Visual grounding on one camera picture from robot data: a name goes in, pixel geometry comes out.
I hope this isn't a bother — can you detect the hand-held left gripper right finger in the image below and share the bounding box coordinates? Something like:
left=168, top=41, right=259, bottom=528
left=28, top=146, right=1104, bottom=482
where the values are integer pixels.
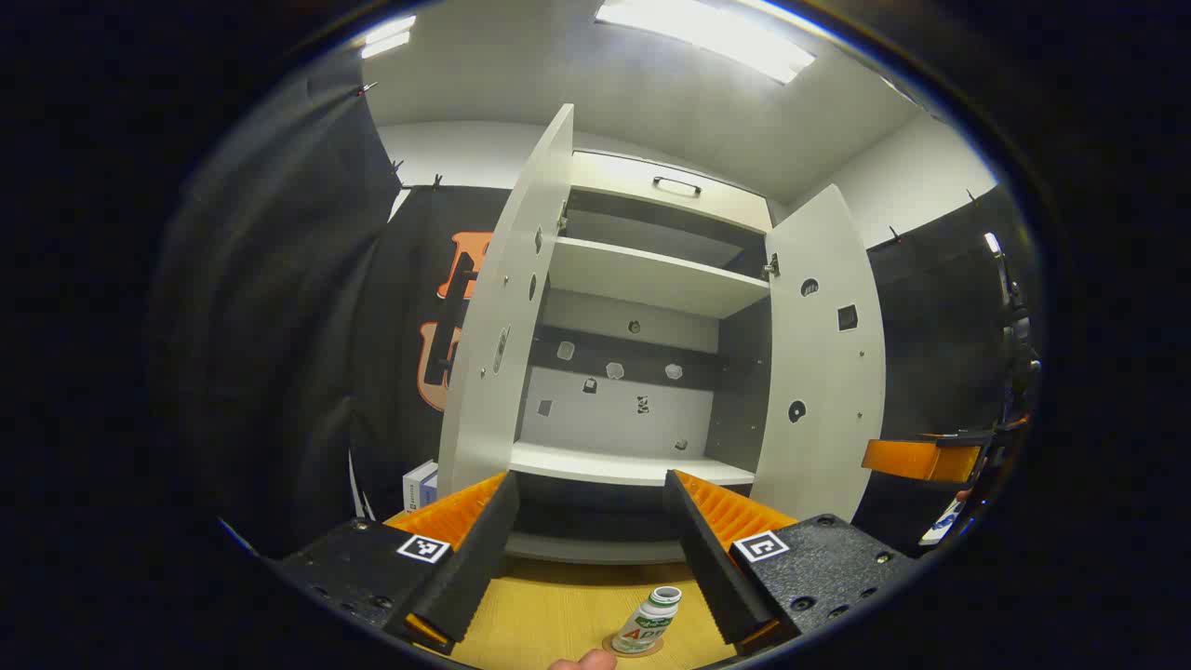
left=662, top=468, right=922, bottom=652

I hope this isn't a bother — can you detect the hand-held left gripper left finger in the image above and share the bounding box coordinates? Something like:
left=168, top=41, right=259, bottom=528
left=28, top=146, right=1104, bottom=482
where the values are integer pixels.
left=265, top=470, right=522, bottom=657

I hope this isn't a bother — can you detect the white plastic drink bottle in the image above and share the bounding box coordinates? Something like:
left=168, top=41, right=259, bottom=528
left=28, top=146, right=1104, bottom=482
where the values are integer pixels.
left=612, top=586, right=683, bottom=654

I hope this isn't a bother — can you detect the white cabinet door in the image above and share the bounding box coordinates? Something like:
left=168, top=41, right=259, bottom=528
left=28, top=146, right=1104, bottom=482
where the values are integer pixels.
left=437, top=102, right=576, bottom=499
left=749, top=183, right=887, bottom=524

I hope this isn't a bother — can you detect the white side table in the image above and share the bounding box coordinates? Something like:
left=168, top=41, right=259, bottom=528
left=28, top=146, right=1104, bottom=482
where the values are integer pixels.
left=919, top=498, right=973, bottom=547

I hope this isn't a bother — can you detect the white cardboard box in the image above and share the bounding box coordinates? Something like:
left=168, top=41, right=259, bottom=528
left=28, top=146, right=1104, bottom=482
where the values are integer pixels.
left=402, top=460, right=440, bottom=515

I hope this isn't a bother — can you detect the white cabinet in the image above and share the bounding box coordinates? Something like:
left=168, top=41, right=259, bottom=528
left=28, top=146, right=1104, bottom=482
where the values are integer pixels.
left=507, top=149, right=775, bottom=566

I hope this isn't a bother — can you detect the large ceiling light panel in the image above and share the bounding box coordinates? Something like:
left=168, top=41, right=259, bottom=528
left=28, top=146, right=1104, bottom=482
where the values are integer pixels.
left=595, top=0, right=817, bottom=85

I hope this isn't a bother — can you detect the small ceiling light panel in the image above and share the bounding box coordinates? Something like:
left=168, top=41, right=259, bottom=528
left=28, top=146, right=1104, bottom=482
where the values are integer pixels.
left=358, top=16, right=418, bottom=60

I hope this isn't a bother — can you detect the black door handle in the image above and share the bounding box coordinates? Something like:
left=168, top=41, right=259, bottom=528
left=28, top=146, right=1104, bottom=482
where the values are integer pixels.
left=437, top=270, right=480, bottom=387

